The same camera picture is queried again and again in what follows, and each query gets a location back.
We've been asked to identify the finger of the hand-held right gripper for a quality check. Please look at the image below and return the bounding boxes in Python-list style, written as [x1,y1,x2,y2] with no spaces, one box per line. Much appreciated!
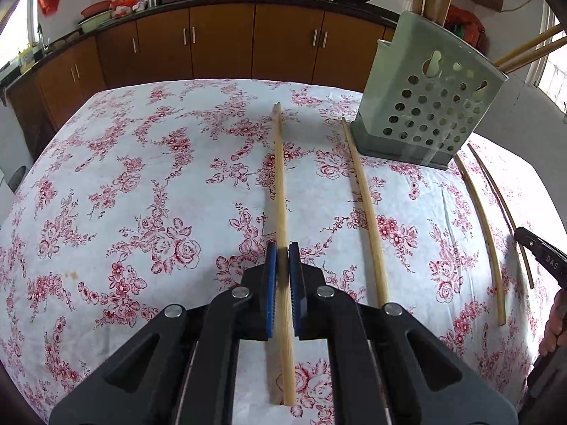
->
[514,227,545,257]

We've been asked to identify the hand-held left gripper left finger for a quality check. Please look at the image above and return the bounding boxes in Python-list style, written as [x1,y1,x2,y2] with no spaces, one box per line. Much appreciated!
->
[49,241,278,425]

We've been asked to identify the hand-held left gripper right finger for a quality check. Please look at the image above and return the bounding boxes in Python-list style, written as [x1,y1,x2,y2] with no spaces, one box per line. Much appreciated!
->
[289,241,519,425]

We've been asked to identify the green perforated utensil holder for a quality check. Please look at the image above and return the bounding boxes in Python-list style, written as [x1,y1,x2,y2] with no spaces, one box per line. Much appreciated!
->
[350,11,509,170]

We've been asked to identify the person's right hand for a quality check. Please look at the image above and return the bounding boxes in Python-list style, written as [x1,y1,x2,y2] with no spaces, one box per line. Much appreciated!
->
[538,290,567,358]

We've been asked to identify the barred window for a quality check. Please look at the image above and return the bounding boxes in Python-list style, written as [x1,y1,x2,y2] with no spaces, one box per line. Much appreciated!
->
[525,9,567,111]

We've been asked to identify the red floral tablecloth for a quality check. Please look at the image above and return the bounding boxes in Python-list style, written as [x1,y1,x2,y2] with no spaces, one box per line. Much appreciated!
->
[0,79,563,425]

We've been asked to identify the wooden lower cabinets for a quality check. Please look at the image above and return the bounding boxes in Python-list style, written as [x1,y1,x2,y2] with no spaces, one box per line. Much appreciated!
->
[6,4,397,160]

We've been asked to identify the green basin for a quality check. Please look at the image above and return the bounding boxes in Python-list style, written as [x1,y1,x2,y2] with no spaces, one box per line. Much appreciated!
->
[79,12,113,34]

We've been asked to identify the orange plastic bag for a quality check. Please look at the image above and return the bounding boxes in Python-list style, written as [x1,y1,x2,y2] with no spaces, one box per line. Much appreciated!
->
[110,0,147,14]

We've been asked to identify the yellow detergent bottle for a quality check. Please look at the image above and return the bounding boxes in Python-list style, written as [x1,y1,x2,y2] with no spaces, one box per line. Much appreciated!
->
[17,43,35,72]

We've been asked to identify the large sliding window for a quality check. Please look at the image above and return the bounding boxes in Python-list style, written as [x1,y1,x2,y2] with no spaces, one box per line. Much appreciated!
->
[0,0,40,67]

